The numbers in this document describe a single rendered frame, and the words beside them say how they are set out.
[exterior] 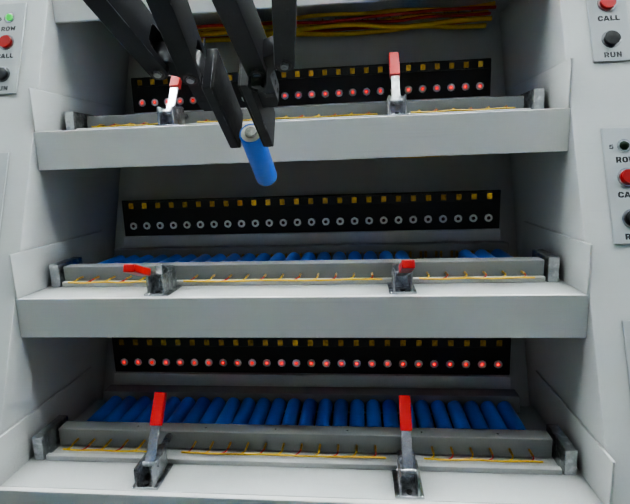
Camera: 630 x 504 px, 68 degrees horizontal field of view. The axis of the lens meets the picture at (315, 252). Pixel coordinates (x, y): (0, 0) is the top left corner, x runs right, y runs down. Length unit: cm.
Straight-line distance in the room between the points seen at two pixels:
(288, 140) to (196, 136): 11
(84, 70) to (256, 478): 58
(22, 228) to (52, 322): 11
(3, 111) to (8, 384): 32
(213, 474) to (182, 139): 37
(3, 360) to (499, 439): 54
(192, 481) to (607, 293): 46
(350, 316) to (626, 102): 36
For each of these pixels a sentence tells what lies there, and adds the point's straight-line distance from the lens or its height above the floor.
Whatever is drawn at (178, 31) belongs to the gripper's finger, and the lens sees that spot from 28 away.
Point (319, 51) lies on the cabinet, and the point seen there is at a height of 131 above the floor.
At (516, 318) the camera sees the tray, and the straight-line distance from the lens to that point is 52.
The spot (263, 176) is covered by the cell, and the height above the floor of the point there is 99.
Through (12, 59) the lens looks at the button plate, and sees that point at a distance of 72.
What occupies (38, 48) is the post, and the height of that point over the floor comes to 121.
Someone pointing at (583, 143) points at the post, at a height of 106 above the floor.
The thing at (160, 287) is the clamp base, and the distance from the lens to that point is 57.
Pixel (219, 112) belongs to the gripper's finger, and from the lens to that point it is 33.
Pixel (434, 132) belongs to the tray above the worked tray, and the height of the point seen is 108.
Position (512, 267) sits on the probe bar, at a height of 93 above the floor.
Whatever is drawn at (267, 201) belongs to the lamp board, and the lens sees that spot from 68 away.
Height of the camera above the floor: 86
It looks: 10 degrees up
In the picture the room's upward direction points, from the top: straight up
